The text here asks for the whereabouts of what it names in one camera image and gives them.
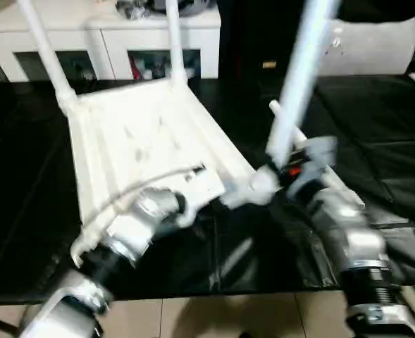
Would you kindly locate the white plastic table top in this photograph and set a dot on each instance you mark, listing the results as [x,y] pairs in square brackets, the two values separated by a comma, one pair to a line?
[151,141]

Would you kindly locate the white plastic table leg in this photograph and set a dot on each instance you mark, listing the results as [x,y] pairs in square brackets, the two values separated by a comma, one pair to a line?
[334,183]
[174,39]
[45,46]
[299,77]

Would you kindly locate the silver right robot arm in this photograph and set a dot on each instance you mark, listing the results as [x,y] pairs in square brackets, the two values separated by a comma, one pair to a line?
[348,239]

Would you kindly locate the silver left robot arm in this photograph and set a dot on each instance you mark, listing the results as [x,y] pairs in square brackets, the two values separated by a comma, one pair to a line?
[115,239]

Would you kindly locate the black cabinet with yellow label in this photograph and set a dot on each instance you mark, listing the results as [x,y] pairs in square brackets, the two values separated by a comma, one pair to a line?
[256,35]

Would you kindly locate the grey cushion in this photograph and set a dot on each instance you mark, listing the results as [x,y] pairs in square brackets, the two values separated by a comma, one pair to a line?
[376,46]

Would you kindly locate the black table mat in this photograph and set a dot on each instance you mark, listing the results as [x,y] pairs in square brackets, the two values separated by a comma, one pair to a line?
[24,176]

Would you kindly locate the white glass-door cabinet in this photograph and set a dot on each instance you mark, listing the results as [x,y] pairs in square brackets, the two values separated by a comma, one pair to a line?
[24,42]

